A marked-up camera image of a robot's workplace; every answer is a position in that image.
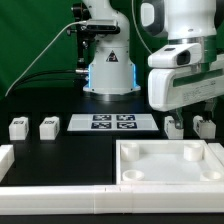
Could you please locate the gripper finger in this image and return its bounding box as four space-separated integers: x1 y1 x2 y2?
204 98 217 120
171 108 183 129

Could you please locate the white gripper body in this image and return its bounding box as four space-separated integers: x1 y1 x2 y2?
148 43 224 112

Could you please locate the white square tabletop tray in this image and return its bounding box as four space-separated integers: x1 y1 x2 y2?
116 140 224 185

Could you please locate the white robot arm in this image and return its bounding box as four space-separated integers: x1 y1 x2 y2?
82 0 224 129

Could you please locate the white marker tag board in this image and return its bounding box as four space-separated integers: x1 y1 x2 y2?
68 114 158 132

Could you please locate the white left fence block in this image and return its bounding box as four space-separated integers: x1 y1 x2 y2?
0 145 15 182

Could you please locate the grey cable right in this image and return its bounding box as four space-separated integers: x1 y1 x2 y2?
130 0 154 58

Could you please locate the grey cable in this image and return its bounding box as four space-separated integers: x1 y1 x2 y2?
4 21 88 98
130 0 154 58

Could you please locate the white front fence rail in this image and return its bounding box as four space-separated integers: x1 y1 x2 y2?
0 184 224 215

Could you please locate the grey cable left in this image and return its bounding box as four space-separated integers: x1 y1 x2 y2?
4 21 88 98

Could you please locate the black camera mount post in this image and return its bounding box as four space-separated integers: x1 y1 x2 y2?
67 3 91 79

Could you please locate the black cable left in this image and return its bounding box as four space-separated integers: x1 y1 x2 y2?
13 69 90 90

